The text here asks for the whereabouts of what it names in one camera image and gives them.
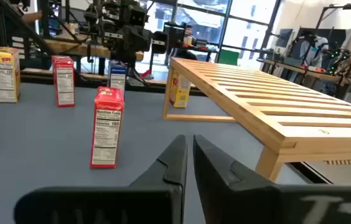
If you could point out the person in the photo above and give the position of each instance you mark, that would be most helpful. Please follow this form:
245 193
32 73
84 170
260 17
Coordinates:
310 49

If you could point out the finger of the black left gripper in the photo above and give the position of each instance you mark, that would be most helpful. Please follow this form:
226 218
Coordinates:
160 42

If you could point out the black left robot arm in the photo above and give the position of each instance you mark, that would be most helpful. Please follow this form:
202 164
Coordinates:
113 18

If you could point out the wooden table with robots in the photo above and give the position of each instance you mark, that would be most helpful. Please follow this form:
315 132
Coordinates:
287 67

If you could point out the wooden slatted shelf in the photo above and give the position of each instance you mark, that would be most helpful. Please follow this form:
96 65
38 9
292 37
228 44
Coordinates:
256 102

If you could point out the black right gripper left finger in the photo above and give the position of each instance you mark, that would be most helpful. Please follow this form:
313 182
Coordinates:
150 202

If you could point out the green panel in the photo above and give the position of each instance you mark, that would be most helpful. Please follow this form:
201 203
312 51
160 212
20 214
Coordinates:
228 57

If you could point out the wooden workbench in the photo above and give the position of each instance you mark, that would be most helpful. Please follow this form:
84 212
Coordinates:
69 46

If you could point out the black monitor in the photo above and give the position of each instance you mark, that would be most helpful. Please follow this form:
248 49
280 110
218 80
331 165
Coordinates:
174 34

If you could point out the red cereal box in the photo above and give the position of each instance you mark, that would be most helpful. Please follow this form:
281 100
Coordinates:
64 84
107 133

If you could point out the blue Frosted Flakes cereal box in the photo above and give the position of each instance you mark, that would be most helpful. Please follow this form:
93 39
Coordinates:
118 77

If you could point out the yellow Corn Pops cereal box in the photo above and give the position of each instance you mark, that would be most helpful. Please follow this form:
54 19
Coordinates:
180 93
6 77

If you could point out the blue-grey table mat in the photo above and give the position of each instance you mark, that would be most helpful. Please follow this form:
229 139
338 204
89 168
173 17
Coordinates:
38 140

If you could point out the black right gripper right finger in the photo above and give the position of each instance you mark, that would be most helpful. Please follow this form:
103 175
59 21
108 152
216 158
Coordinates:
241 199

